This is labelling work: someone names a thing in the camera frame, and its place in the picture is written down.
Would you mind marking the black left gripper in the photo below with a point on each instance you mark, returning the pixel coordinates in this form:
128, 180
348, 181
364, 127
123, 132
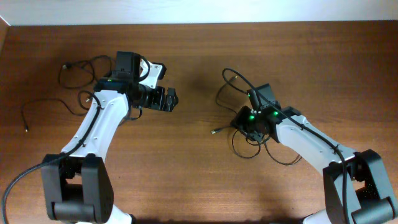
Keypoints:
158, 104

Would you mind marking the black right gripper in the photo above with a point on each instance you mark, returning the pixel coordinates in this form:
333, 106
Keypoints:
239, 124

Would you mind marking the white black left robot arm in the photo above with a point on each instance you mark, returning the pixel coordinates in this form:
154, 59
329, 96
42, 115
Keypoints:
77, 188

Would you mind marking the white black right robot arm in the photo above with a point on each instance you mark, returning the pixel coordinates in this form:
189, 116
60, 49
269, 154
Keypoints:
356, 184

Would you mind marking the wooden side panel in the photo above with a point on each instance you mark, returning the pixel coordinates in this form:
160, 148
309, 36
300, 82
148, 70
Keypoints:
4, 26

